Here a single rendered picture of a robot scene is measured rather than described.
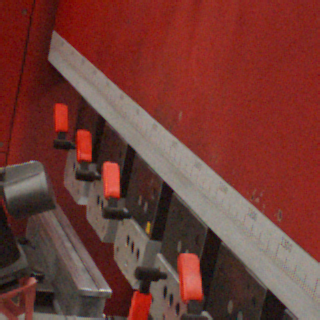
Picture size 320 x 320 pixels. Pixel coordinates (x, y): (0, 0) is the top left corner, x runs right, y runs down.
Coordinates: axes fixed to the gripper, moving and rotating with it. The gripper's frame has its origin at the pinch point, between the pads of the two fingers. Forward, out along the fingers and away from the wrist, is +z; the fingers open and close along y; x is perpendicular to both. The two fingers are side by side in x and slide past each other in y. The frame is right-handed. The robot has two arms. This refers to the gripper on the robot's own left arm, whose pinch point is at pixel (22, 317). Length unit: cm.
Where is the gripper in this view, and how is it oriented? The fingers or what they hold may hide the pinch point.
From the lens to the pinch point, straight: 161.7
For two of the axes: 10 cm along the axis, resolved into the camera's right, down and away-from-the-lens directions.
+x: -9.3, 3.5, -1.2
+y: -2.3, -3.2, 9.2
